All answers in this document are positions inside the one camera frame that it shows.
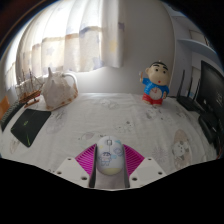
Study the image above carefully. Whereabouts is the cartoon boy figurine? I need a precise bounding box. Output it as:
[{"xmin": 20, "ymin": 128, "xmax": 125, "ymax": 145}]
[{"xmin": 139, "ymin": 60, "xmax": 171, "ymax": 107}]

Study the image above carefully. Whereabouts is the large white conch shell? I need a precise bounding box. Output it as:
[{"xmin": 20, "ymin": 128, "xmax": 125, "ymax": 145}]
[{"xmin": 40, "ymin": 67, "xmax": 80, "ymax": 112}]

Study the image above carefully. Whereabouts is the black mouse pad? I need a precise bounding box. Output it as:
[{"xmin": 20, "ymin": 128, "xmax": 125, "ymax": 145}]
[{"xmin": 10, "ymin": 108, "xmax": 52, "ymax": 148}]

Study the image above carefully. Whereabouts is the black box device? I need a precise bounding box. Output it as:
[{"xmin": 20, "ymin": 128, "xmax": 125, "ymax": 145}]
[{"xmin": 198, "ymin": 111, "xmax": 224, "ymax": 148}]

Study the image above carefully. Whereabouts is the black keyboard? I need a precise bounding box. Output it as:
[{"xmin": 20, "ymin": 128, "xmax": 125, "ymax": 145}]
[{"xmin": 0, "ymin": 101, "xmax": 26, "ymax": 133}]

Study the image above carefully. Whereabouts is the orange wooden chair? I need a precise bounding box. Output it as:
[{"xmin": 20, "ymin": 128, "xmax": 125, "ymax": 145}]
[{"xmin": 0, "ymin": 95, "xmax": 11, "ymax": 121}]

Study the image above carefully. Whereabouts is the white cartoon-print computer mouse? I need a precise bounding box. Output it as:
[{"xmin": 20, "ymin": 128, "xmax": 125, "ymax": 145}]
[{"xmin": 95, "ymin": 135, "xmax": 125, "ymax": 177}]

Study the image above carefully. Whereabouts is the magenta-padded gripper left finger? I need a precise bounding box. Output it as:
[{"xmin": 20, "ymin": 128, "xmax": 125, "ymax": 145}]
[{"xmin": 54, "ymin": 143, "xmax": 100, "ymax": 189}]

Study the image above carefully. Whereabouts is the white shelf unit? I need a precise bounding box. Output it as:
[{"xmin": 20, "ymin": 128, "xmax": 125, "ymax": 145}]
[{"xmin": 169, "ymin": 9, "xmax": 221, "ymax": 98}]

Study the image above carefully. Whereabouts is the white sheer curtain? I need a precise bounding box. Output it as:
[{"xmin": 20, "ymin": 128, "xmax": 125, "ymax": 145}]
[{"xmin": 4, "ymin": 0, "xmax": 126, "ymax": 93}]

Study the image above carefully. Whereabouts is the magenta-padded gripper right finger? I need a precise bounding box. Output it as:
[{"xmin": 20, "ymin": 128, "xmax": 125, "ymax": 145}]
[{"xmin": 121, "ymin": 143, "xmax": 167, "ymax": 189}]

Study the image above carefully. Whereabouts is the white printed tablecloth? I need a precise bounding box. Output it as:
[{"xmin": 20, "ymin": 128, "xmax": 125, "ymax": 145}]
[{"xmin": 0, "ymin": 92, "xmax": 220, "ymax": 191}]

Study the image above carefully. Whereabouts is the black monitor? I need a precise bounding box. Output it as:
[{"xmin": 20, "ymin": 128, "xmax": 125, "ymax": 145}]
[{"xmin": 195, "ymin": 59, "xmax": 224, "ymax": 125}]

